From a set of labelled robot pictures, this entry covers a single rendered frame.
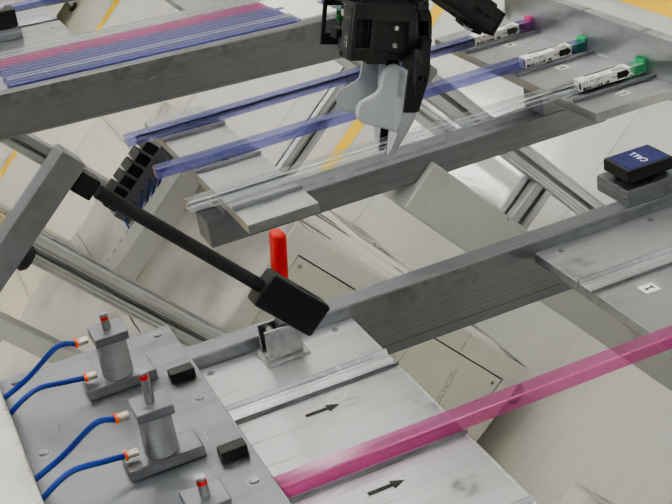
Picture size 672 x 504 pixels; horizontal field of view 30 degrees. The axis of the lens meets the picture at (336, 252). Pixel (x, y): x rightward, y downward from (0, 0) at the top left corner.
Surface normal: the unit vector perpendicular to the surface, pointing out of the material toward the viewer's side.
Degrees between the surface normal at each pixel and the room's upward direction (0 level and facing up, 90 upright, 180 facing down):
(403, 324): 90
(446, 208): 90
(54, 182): 90
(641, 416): 0
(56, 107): 90
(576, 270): 43
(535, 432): 0
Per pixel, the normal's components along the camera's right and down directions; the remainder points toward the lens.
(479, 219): 0.40, 0.36
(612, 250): -0.14, -0.88
